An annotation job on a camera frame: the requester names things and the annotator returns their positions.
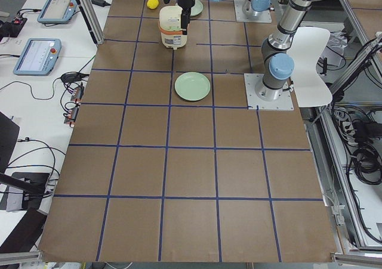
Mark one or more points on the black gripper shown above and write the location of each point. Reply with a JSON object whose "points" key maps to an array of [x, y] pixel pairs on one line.
{"points": [[185, 2]]}

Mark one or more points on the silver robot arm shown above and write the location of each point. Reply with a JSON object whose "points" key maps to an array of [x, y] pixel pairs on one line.
{"points": [[257, 11], [279, 66]]}

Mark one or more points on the right green plate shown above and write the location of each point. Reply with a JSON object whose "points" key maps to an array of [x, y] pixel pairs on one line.
{"points": [[197, 8]]}

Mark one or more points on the green plate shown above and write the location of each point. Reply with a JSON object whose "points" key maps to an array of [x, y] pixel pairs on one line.
{"points": [[197, 8], [192, 86]]}

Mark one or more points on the yellow toy bell pepper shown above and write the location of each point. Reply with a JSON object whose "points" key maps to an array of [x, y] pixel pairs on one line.
{"points": [[152, 4]]}

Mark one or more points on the left green plate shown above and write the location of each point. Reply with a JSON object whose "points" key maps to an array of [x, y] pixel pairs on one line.
{"points": [[192, 86]]}

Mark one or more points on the black power adapter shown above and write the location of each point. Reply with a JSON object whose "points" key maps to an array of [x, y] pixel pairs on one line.
{"points": [[100, 3]]}

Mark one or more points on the white plastic chair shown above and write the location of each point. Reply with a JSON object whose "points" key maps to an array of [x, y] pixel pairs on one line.
{"points": [[307, 46]]}

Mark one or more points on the far blue teach pendant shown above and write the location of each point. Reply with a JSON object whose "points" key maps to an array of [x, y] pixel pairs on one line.
{"points": [[57, 11]]}

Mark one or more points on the blue teach pendant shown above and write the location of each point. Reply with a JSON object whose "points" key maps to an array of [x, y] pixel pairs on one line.
{"points": [[57, 11], [38, 57]]}

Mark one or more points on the brown paper table mat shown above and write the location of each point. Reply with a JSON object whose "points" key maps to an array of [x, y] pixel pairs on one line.
{"points": [[149, 176]]}

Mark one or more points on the near blue teach pendant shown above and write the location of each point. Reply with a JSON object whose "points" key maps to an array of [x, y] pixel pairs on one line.
{"points": [[38, 57]]}

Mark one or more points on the white rice cooker orange handle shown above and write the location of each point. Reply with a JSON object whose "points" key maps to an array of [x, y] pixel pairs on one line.
{"points": [[170, 27]]}

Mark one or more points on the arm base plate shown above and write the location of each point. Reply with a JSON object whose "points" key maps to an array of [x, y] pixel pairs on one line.
{"points": [[240, 16], [259, 97]]}

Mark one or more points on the aluminium frame post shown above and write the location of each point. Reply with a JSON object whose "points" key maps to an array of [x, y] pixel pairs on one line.
{"points": [[91, 21]]}

